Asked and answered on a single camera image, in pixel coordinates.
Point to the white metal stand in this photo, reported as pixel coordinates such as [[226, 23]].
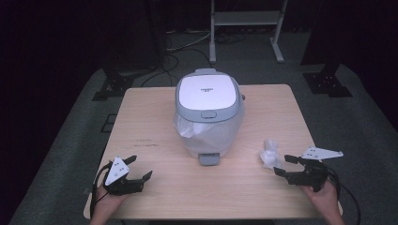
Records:
[[247, 18]]

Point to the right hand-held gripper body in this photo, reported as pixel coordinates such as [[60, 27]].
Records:
[[311, 178]]

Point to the white plastic bin liner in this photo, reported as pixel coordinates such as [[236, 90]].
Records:
[[187, 128]]

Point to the grey tape strip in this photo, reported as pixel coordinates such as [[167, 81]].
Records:
[[86, 191]]

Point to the white paper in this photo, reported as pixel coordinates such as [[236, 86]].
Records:
[[269, 154]]

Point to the white pedal bin grey lid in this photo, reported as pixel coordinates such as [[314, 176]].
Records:
[[206, 93]]

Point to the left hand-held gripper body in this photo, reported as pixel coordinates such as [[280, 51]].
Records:
[[116, 171]]

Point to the black stand base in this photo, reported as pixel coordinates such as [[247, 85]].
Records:
[[114, 87], [327, 84]]

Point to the person's right hand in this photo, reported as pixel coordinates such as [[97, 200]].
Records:
[[325, 200]]

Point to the person's left hand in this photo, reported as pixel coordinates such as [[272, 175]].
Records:
[[104, 201]]

